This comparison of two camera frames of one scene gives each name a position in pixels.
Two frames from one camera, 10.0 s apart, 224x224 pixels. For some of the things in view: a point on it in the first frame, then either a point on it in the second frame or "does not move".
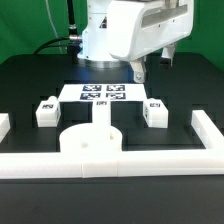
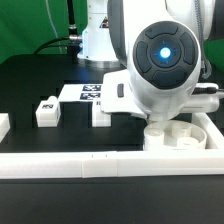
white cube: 101,112 does not move
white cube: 48,112 does not move
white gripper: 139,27 -> 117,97
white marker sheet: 132,92 does not move
